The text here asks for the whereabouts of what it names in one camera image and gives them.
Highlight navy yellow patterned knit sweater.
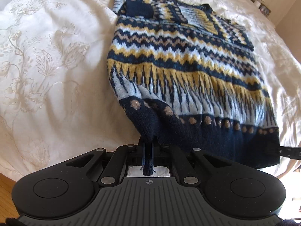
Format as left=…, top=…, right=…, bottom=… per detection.
left=107, top=0, right=280, bottom=176

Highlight cream floral embroidered bedspread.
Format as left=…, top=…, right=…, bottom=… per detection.
left=1, top=0, right=300, bottom=181

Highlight cluttered nightstand items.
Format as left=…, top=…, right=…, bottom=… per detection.
left=246, top=0, right=274, bottom=17

